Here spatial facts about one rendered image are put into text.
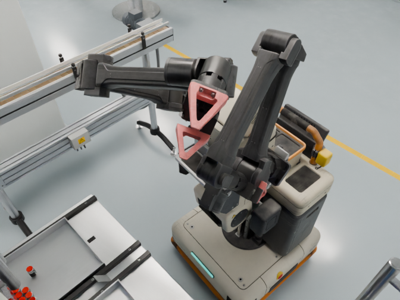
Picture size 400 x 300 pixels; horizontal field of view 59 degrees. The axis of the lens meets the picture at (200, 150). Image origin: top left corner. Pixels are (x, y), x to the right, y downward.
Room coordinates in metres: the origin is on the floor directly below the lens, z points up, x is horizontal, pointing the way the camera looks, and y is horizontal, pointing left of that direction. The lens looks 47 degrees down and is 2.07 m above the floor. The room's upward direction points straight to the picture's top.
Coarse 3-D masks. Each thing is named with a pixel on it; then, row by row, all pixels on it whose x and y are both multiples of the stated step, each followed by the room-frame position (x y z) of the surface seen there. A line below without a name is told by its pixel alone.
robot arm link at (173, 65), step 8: (168, 64) 0.60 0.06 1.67; (176, 64) 0.60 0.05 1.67; (184, 64) 0.60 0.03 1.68; (192, 64) 0.59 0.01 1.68; (168, 72) 0.59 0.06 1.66; (176, 72) 0.59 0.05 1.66; (184, 72) 0.58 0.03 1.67; (168, 80) 0.59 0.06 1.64; (176, 80) 0.58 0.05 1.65; (184, 80) 0.58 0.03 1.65
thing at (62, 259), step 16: (64, 224) 0.72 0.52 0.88; (32, 240) 0.64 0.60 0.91; (48, 240) 0.65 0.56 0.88; (64, 240) 0.65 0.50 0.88; (80, 240) 0.65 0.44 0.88; (16, 256) 0.59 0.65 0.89; (32, 256) 0.59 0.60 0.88; (48, 256) 0.59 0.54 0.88; (64, 256) 0.59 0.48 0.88; (80, 256) 0.59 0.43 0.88; (96, 256) 0.58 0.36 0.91; (16, 272) 0.53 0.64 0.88; (48, 272) 0.53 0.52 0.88; (64, 272) 0.53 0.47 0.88; (80, 272) 0.53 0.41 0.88; (96, 272) 0.53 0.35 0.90; (32, 288) 0.48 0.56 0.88; (48, 288) 0.48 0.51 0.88; (64, 288) 0.48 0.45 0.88
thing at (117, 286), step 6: (114, 282) 0.48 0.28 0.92; (120, 282) 0.48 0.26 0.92; (108, 288) 0.46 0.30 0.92; (114, 288) 0.48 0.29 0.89; (120, 288) 0.48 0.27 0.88; (126, 288) 0.46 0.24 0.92; (102, 294) 0.45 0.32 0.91; (108, 294) 0.46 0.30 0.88; (114, 294) 0.46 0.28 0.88; (120, 294) 0.46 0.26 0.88; (126, 294) 0.46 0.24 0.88
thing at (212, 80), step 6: (198, 78) 0.56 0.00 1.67; (204, 78) 0.55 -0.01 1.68; (210, 78) 0.55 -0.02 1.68; (216, 78) 0.55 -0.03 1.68; (210, 84) 0.53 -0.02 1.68; (216, 84) 0.54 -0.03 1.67; (222, 84) 0.55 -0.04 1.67; (222, 90) 0.50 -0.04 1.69; (204, 102) 0.51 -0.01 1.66; (186, 108) 0.52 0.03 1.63; (198, 108) 0.50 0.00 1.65; (204, 108) 0.50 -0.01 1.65; (210, 108) 0.51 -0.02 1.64; (186, 114) 0.51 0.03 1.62; (198, 114) 0.51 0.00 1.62; (186, 120) 0.52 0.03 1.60; (198, 120) 0.52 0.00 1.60
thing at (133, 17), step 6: (126, 12) 2.37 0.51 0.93; (132, 12) 2.30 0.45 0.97; (138, 12) 2.30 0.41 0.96; (126, 18) 2.33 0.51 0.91; (132, 18) 2.28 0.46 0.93; (138, 18) 2.28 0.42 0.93; (150, 18) 2.28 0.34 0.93; (126, 24) 2.32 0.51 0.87; (132, 24) 2.27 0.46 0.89; (138, 24) 2.20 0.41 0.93; (144, 24) 2.20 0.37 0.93
